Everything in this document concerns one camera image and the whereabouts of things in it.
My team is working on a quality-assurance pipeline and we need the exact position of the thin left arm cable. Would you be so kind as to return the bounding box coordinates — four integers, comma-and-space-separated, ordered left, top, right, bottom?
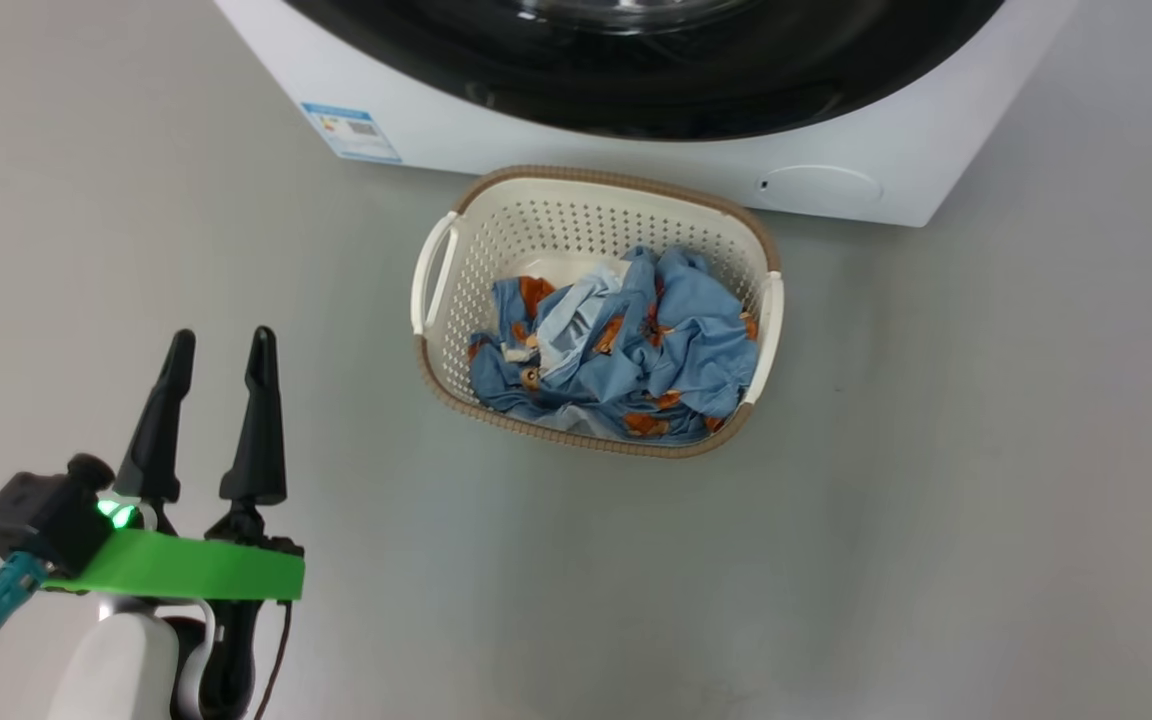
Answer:
254, 600, 293, 720

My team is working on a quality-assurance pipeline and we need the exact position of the blue cartoon print garment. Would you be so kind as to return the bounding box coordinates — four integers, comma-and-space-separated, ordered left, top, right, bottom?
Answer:
467, 262, 657, 441
536, 246, 761, 445

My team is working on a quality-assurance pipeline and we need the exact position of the cream perforated laundry basket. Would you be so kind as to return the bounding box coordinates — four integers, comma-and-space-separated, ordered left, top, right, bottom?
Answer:
410, 165, 785, 460

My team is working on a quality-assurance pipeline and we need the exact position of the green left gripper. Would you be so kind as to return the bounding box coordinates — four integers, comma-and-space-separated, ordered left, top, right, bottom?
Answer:
41, 326, 305, 601

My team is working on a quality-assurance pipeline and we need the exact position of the blue energy label sticker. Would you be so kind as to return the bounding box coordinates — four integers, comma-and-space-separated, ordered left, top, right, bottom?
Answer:
301, 102, 403, 164

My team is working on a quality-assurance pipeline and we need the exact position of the white front-load washing machine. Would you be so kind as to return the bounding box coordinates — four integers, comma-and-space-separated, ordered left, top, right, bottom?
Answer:
214, 0, 1079, 227

